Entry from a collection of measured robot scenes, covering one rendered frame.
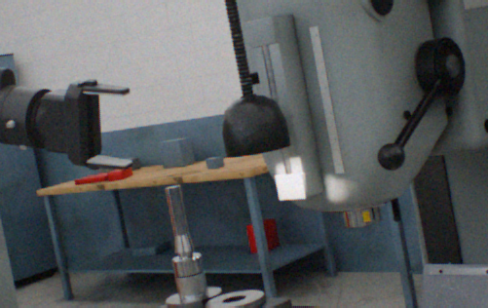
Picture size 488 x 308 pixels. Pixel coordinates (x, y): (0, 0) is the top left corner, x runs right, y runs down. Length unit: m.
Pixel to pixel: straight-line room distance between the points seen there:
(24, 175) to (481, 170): 7.22
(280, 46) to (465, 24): 0.26
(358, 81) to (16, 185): 7.50
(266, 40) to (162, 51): 6.32
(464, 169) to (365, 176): 0.47
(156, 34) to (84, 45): 0.87
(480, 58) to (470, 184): 0.35
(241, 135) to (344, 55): 0.16
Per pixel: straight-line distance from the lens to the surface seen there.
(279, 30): 1.08
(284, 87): 1.08
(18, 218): 8.49
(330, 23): 1.08
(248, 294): 1.45
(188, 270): 1.48
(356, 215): 1.18
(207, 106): 7.14
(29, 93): 1.40
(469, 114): 1.22
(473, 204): 1.56
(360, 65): 1.08
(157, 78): 7.48
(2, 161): 8.44
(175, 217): 1.48
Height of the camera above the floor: 1.50
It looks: 5 degrees down
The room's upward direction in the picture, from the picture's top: 11 degrees counter-clockwise
